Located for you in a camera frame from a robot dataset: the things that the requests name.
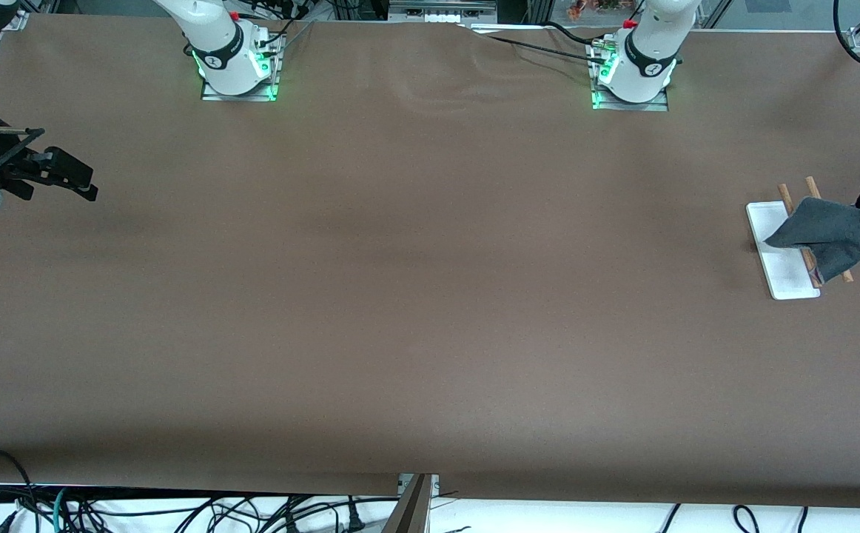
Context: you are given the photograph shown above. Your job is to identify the grey towel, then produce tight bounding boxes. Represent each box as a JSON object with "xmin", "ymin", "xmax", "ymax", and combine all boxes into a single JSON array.
[{"xmin": 763, "ymin": 197, "xmax": 860, "ymax": 284}]

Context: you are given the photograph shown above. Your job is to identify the white rack with wooden bars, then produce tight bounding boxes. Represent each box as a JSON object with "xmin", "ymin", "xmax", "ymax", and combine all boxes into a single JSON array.
[{"xmin": 746, "ymin": 176, "xmax": 855, "ymax": 301}]

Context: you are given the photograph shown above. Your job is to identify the brown table cover sheet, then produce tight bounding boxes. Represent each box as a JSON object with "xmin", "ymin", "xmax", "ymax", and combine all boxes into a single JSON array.
[{"xmin": 0, "ymin": 13, "xmax": 860, "ymax": 510}]

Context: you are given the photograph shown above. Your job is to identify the orange objects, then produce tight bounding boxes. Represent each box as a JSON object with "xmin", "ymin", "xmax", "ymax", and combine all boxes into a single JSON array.
[{"xmin": 567, "ymin": 0, "xmax": 623, "ymax": 20}]

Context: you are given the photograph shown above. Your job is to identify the grey metal device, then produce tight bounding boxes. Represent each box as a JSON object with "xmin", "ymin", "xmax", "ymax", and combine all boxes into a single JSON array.
[{"xmin": 389, "ymin": 0, "xmax": 499, "ymax": 24}]

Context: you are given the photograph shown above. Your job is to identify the brown angled beam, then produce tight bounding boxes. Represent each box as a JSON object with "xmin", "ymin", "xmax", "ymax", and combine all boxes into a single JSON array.
[{"xmin": 382, "ymin": 474, "xmax": 432, "ymax": 533}]

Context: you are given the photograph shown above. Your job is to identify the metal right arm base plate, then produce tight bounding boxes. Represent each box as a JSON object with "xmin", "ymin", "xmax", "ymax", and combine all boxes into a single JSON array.
[{"xmin": 201, "ymin": 33, "xmax": 283, "ymax": 102}]

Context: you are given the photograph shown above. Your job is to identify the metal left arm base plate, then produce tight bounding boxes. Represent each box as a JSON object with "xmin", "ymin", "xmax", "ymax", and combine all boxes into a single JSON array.
[{"xmin": 591, "ymin": 41, "xmax": 670, "ymax": 112}]

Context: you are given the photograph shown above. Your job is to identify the aluminium bracket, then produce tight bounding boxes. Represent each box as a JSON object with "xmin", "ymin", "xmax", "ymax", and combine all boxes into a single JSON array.
[{"xmin": 398, "ymin": 474, "xmax": 440, "ymax": 498}]

